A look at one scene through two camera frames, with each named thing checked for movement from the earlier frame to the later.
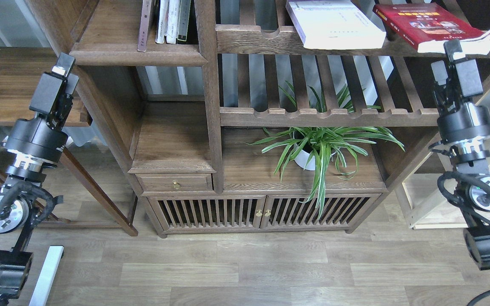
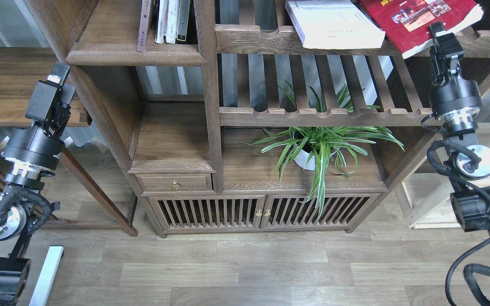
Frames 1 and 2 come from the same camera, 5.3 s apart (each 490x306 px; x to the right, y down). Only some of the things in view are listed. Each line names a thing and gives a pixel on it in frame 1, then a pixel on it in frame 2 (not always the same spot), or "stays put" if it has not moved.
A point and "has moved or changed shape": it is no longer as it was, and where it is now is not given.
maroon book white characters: x=146 y=7 stays put
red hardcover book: x=425 y=26 has moved or changed shape
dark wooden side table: x=1 y=97 stays put
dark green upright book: x=185 y=7 stays put
